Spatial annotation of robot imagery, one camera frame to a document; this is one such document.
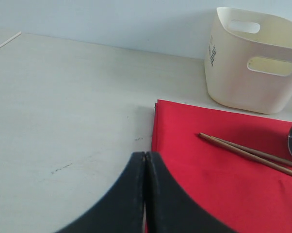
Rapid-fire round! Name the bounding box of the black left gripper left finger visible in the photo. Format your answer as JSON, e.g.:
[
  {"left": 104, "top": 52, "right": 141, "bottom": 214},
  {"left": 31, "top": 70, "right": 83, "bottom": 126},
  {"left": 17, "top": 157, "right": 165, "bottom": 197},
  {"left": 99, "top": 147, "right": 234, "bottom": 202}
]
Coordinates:
[{"left": 58, "top": 152, "right": 146, "bottom": 233}]

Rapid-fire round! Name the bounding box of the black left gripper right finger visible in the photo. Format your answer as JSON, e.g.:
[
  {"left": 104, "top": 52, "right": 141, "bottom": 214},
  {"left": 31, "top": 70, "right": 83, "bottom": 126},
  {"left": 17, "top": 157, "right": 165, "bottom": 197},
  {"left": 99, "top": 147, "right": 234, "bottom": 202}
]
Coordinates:
[{"left": 145, "top": 152, "right": 235, "bottom": 233}]

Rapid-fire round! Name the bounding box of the red tablecloth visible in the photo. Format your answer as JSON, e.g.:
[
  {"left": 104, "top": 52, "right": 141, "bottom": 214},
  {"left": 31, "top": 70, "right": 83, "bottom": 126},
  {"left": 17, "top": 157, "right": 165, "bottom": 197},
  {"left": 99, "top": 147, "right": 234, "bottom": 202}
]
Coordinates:
[{"left": 151, "top": 100, "right": 292, "bottom": 233}]

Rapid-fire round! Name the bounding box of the wooden chopstick lower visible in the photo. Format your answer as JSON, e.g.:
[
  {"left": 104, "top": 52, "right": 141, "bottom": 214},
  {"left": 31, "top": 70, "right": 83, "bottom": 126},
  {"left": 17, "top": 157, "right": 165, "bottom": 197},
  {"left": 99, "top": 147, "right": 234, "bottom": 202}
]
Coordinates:
[{"left": 196, "top": 133, "right": 292, "bottom": 176}]

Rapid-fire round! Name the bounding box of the wooden chopstick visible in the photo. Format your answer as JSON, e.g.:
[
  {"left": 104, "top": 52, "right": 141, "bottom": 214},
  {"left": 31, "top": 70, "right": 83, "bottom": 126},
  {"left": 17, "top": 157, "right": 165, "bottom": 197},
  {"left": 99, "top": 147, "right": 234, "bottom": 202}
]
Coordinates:
[
  {"left": 211, "top": 136, "right": 292, "bottom": 167},
  {"left": 196, "top": 133, "right": 292, "bottom": 176}
]

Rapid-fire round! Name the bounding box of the wooden chopstick upper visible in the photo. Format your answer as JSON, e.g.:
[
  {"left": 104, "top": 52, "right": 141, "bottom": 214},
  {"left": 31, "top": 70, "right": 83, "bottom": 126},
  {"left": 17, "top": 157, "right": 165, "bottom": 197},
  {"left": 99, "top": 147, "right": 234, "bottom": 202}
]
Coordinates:
[{"left": 211, "top": 136, "right": 292, "bottom": 167}]

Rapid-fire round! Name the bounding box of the cream plastic tub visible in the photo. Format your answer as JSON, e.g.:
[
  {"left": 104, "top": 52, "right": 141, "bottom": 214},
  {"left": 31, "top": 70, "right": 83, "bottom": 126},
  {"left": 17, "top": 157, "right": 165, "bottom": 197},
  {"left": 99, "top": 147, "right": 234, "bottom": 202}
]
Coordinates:
[{"left": 204, "top": 7, "right": 292, "bottom": 114}]

